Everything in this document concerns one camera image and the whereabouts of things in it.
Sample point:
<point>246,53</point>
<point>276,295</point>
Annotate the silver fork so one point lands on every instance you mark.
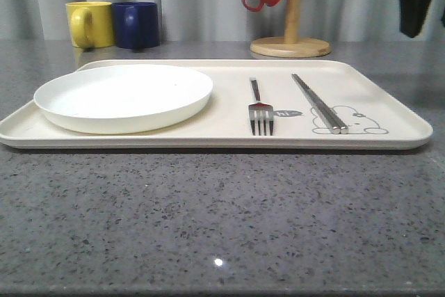
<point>261,115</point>

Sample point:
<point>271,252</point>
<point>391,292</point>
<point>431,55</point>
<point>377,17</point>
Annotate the white round plate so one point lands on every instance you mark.
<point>123,99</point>

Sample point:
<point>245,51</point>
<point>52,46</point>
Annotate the wooden mug tree stand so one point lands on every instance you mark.
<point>291,45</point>

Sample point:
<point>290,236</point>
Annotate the cream rabbit tray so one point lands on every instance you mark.
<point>318,105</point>

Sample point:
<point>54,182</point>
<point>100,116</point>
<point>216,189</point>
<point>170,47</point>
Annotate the dark blue mug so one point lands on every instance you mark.
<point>136,24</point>

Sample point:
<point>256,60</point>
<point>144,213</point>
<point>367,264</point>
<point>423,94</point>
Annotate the yellow mug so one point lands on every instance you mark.
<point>90,24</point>

